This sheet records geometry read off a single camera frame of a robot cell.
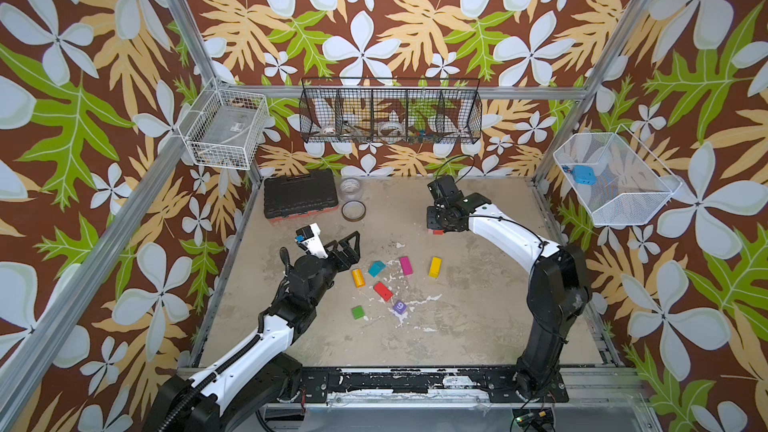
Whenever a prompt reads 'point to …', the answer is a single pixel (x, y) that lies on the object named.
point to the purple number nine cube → (400, 307)
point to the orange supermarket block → (358, 278)
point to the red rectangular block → (383, 291)
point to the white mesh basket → (631, 184)
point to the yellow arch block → (435, 267)
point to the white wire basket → (225, 127)
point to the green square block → (357, 312)
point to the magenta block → (406, 265)
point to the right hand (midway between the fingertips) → (432, 217)
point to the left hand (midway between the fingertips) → (348, 234)
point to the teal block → (376, 267)
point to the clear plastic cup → (351, 189)
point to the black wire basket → (390, 110)
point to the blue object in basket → (584, 174)
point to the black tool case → (291, 194)
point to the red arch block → (436, 231)
